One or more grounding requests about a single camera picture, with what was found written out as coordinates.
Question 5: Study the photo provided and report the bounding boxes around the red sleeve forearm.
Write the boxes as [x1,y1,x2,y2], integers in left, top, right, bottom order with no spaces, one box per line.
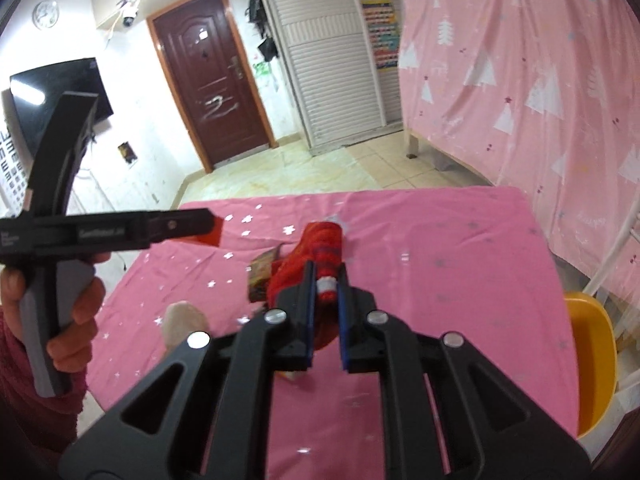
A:
[1,313,92,469]

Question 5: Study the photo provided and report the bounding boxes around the yellow trash bin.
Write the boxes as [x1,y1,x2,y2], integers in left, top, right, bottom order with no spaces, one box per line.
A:
[564,292,617,438]

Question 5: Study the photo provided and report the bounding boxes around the colourful wall chart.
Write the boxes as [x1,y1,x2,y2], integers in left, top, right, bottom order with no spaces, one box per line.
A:
[362,0,400,70]

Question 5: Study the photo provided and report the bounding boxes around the eye chart poster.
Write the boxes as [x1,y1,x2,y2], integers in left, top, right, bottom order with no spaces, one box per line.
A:
[1,118,32,216]

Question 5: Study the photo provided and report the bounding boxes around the red striped sock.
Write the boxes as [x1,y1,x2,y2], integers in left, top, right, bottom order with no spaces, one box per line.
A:
[264,220,347,354]

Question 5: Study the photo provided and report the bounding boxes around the small orange box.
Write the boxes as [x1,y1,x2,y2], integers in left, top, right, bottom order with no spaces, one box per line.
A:
[178,217,224,247]

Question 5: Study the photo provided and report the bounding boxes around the white security camera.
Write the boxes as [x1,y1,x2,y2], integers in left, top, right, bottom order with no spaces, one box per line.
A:
[118,0,141,28]

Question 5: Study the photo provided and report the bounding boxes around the wall clock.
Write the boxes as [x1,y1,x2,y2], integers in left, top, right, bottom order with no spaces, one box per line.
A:
[32,0,60,30]

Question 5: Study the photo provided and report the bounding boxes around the white metal chair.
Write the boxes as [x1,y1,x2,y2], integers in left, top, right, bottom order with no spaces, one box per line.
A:
[584,145,639,344]

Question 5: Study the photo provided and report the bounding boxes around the pink tree-print curtain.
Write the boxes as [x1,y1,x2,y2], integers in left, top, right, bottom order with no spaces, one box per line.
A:
[399,0,639,275]

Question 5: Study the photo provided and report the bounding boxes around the pink starry tablecloth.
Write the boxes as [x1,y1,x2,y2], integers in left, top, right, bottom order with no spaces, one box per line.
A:
[84,185,582,480]

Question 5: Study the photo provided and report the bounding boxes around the white louvered wardrobe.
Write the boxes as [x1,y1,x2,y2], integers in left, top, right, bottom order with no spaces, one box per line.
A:
[266,0,401,154]

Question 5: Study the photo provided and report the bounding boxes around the dark red door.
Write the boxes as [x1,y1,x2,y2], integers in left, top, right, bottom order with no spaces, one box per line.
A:
[146,0,278,174]

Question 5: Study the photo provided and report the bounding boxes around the black wall television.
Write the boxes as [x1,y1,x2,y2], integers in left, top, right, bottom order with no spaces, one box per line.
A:
[10,58,113,156]

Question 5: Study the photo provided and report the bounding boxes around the person's left hand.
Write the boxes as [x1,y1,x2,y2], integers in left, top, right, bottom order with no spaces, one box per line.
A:
[1,266,105,374]

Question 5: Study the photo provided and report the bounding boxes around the black hanging bags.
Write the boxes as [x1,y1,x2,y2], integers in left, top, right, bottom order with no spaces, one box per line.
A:
[245,0,279,63]

